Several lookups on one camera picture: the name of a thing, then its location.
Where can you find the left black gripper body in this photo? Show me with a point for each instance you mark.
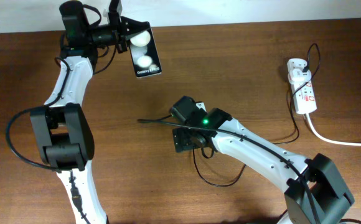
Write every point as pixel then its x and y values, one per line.
pixel 111 32

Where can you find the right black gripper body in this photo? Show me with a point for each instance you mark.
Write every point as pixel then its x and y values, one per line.
pixel 184 135

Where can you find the black smartphone with lit screen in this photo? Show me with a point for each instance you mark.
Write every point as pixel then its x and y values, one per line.
pixel 144 54

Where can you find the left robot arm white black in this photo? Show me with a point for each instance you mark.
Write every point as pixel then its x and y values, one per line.
pixel 64 138

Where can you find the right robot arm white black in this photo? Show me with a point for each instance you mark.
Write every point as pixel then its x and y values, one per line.
pixel 314 189

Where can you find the white power strip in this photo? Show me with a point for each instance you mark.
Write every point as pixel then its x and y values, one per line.
pixel 303 93

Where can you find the white wall charger adapter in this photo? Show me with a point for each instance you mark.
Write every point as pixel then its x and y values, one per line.
pixel 296 75

